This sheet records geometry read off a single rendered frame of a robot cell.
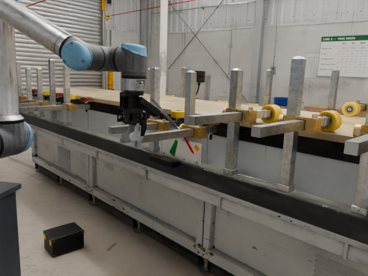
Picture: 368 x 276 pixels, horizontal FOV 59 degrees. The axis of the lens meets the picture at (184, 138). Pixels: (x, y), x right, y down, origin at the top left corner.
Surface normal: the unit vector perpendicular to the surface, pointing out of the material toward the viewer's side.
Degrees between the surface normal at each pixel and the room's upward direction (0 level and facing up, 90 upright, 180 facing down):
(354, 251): 90
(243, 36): 90
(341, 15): 90
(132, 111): 90
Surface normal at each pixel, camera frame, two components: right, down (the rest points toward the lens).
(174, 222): -0.72, 0.11
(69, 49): -0.26, 0.21
